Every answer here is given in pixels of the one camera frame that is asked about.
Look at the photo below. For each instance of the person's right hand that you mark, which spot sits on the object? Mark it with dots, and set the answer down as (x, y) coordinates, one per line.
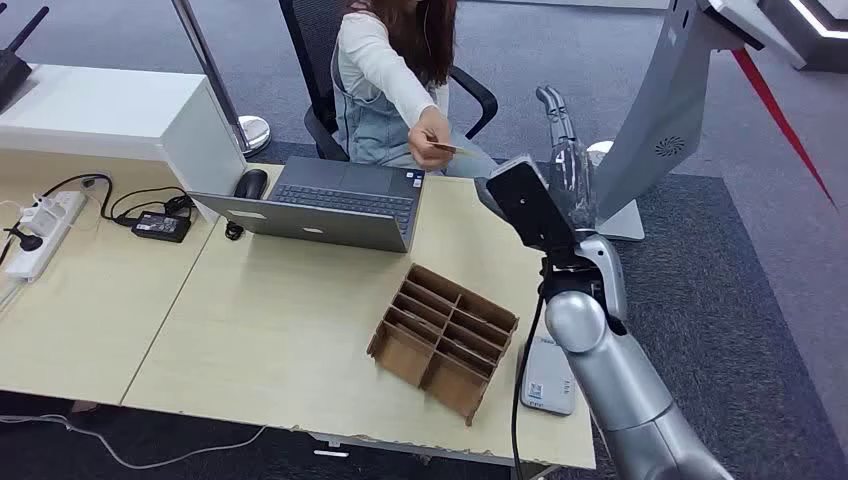
(430, 142)

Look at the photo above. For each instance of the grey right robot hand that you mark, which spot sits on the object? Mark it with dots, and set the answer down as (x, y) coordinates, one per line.
(570, 166)

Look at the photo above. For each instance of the ID card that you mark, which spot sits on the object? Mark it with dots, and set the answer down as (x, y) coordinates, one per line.
(457, 149)

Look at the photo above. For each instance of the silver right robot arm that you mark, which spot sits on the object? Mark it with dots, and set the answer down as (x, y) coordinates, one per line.
(616, 391)

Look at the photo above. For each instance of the person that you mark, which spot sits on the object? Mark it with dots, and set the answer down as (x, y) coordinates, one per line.
(371, 66)

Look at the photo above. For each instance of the brown wooden card organizer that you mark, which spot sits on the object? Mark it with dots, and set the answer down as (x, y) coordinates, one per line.
(404, 351)

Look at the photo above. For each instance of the pale grey card reader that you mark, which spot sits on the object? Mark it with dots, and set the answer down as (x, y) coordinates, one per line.
(546, 384)

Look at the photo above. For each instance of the round chrome stanchion base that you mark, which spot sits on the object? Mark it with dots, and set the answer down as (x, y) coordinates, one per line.
(599, 149)

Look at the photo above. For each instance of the grey kiosk stand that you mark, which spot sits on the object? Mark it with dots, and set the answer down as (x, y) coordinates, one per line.
(656, 99)

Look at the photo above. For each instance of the grey laptop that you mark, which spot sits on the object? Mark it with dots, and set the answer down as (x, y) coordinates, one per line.
(318, 225)

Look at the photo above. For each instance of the black office chair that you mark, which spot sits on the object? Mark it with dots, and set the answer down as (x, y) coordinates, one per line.
(311, 40)

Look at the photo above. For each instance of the black computer mouse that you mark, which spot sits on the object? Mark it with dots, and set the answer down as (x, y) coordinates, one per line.
(252, 185)

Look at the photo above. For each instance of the red barrier belt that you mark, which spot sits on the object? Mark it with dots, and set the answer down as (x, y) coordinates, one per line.
(768, 99)

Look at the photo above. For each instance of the dark platform with light strip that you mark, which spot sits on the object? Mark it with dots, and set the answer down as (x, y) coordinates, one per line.
(821, 46)

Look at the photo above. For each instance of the black power adapter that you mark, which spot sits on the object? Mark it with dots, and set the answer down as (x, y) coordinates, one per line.
(159, 226)

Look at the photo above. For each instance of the white desk cabinet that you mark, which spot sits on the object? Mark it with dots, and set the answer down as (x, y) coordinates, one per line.
(99, 106)

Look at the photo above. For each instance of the white charger block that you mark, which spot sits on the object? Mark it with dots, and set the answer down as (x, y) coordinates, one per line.
(43, 218)

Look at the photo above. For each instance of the white power strip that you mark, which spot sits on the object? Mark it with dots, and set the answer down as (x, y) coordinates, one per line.
(40, 258)

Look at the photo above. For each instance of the black router with antenna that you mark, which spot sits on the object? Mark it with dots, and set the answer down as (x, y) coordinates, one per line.
(10, 76)

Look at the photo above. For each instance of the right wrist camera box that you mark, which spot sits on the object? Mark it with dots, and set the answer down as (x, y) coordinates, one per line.
(530, 205)

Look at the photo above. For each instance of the chrome stanchion post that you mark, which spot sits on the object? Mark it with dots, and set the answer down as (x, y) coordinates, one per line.
(212, 73)

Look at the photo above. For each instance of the grey desk frame rail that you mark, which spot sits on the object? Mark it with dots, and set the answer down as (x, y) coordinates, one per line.
(397, 445)

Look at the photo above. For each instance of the black wall plug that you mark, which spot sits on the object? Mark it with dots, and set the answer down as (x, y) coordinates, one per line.
(28, 242)

